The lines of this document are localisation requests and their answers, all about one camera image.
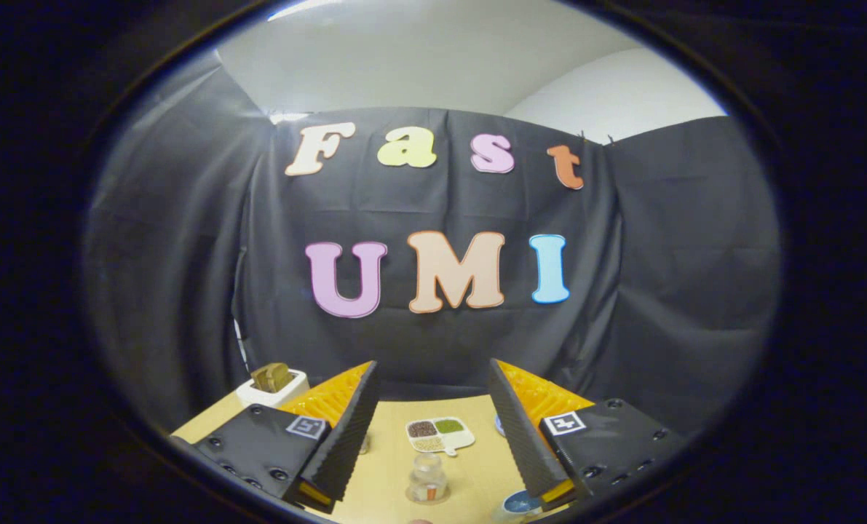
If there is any white divided dish with beans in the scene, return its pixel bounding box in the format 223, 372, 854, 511
405, 416, 476, 457

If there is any white and blue cup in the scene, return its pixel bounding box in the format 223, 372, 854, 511
492, 488, 552, 524

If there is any white toaster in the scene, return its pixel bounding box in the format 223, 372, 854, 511
236, 368, 310, 409

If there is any black backdrop cloth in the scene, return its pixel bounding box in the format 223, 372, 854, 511
82, 49, 782, 439

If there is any clear juice bottle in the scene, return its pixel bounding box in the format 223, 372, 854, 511
405, 452, 451, 505

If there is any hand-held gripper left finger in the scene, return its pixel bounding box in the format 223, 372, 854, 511
186, 360, 381, 515

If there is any brown bread slice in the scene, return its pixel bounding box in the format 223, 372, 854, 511
250, 362, 296, 393

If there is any white cable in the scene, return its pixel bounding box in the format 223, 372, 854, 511
231, 317, 250, 373

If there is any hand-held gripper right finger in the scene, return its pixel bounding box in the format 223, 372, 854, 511
486, 357, 689, 511

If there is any wooden table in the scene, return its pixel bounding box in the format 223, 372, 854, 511
171, 393, 601, 524

